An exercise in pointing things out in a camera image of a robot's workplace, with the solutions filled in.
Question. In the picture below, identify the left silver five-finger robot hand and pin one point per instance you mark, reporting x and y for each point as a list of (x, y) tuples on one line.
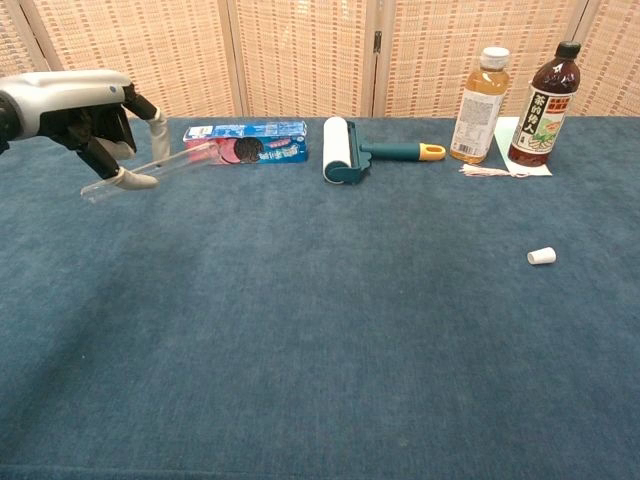
[(65, 95)]

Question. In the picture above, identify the clear glass test tube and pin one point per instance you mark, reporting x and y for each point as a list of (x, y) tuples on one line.
[(172, 161)]

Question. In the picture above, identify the small white tube stopper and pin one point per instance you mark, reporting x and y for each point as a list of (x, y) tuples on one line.
[(542, 256)]

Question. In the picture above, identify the bamboo folding screen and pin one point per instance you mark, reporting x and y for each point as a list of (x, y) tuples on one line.
[(175, 50)]

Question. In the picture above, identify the blue cookie box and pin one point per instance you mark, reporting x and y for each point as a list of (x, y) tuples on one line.
[(270, 150)]

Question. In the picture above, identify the teal lint roller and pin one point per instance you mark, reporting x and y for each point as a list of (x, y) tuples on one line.
[(335, 145)]

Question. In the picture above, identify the black screen hinge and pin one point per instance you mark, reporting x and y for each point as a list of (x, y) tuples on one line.
[(377, 41)]

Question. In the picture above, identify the blue table cloth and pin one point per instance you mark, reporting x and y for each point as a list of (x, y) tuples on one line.
[(320, 325)]

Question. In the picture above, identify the light tea bottle white cap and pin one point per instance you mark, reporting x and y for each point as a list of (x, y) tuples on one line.
[(480, 115)]

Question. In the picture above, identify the white paper card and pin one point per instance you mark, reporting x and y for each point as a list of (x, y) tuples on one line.
[(505, 135)]

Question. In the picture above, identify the dark tea bottle black cap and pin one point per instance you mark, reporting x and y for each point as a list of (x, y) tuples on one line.
[(542, 125)]

